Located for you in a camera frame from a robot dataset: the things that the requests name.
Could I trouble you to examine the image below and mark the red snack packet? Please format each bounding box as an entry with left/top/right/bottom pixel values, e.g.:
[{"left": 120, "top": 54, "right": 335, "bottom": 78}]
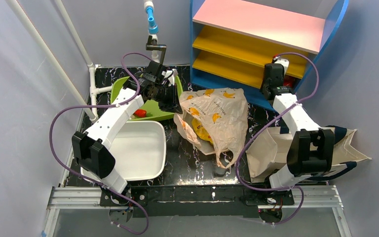
[{"left": 283, "top": 75, "right": 297, "bottom": 88}]

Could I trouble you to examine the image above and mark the yellow snack packet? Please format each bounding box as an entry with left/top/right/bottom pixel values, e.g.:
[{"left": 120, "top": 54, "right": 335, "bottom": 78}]
[{"left": 191, "top": 118, "right": 213, "bottom": 145}]

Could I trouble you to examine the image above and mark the banana print plastic bag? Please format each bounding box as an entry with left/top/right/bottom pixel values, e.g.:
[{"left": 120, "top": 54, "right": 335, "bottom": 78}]
[{"left": 173, "top": 88, "right": 248, "bottom": 169}]

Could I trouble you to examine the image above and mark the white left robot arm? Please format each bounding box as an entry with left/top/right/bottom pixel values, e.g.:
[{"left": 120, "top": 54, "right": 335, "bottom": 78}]
[{"left": 72, "top": 61, "right": 182, "bottom": 193}]

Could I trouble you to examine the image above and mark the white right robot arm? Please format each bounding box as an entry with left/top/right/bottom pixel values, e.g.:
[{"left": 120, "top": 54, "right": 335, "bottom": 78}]
[{"left": 261, "top": 60, "right": 335, "bottom": 190}]

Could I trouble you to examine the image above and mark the green plastic basin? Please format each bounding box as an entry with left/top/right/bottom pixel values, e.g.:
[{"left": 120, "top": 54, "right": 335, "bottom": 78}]
[{"left": 110, "top": 75, "right": 183, "bottom": 121}]

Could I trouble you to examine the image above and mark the red toy chili pepper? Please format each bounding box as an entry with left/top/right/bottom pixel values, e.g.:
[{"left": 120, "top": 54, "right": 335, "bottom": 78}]
[{"left": 133, "top": 109, "right": 147, "bottom": 118}]

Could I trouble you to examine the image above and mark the white pipe faucet stand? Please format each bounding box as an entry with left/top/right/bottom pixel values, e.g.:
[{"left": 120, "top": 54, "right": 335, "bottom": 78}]
[{"left": 144, "top": 0, "right": 167, "bottom": 64}]

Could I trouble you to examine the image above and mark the white plastic basin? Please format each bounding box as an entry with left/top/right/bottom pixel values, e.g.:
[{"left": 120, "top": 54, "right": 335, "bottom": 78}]
[{"left": 72, "top": 118, "right": 166, "bottom": 182}]

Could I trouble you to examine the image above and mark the colourful wooden shelf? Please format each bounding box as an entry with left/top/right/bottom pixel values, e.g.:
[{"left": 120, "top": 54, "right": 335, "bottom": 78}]
[{"left": 190, "top": 0, "right": 348, "bottom": 110}]

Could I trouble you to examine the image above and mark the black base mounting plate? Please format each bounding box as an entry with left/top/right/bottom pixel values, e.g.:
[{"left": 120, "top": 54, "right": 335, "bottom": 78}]
[{"left": 99, "top": 184, "right": 295, "bottom": 219}]

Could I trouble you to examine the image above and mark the white diagonal pole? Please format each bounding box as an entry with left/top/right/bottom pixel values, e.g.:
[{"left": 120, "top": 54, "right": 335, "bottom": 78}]
[{"left": 6, "top": 0, "right": 88, "bottom": 106}]

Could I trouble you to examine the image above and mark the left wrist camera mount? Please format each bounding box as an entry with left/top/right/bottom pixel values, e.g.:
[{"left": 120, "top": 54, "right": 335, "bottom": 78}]
[{"left": 163, "top": 69, "right": 177, "bottom": 86}]

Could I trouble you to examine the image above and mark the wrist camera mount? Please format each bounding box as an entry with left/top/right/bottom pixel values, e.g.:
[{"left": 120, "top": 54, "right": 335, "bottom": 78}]
[
  {"left": 272, "top": 55, "right": 290, "bottom": 75},
  {"left": 163, "top": 69, "right": 177, "bottom": 86}
]

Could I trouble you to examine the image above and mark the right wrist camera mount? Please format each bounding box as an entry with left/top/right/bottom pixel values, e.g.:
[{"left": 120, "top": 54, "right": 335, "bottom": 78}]
[{"left": 272, "top": 55, "right": 290, "bottom": 75}]

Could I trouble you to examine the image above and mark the aluminium frame rail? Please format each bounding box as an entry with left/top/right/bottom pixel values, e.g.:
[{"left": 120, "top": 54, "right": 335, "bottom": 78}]
[{"left": 41, "top": 187, "right": 102, "bottom": 237}]

